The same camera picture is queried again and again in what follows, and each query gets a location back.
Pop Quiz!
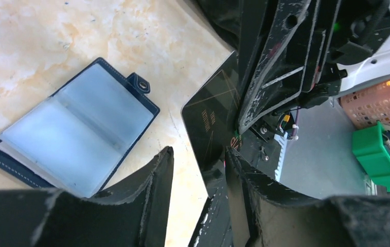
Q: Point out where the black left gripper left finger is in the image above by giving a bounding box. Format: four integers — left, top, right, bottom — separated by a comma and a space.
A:
0, 146, 174, 246

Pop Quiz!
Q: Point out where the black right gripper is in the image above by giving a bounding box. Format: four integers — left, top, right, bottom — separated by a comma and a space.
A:
237, 0, 390, 133

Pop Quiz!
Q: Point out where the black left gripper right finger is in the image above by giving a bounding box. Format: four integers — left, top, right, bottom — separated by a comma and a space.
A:
225, 147, 390, 246

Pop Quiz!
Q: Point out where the black VIP credit card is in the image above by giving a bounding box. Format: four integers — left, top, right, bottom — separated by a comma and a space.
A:
182, 51, 241, 190

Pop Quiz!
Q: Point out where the blue leather card holder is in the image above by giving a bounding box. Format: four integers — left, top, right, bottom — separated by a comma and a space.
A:
0, 58, 160, 198

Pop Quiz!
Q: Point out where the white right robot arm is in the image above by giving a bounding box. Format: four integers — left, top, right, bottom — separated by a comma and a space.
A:
236, 1, 390, 133

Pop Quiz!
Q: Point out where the black gold patterned blanket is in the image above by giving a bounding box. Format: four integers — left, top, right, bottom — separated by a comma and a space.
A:
192, 0, 241, 49

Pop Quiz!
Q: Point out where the green plastic bin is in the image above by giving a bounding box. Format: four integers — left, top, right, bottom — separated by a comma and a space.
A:
352, 122, 390, 192

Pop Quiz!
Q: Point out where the orange plastic basket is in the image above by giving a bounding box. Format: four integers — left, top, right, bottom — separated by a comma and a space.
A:
340, 79, 390, 129

